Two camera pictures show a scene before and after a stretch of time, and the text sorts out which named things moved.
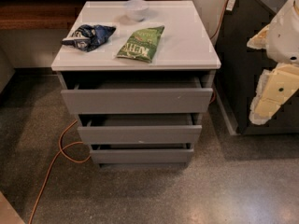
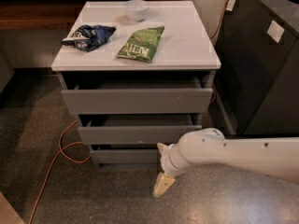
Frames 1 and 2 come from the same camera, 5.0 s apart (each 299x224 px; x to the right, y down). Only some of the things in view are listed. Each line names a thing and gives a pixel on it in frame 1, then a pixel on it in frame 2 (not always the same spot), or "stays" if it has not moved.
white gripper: x=285 y=36 → x=167 y=161
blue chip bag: x=89 y=37 stays
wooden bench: x=54 y=12 stays
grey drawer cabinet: x=138 y=77 stays
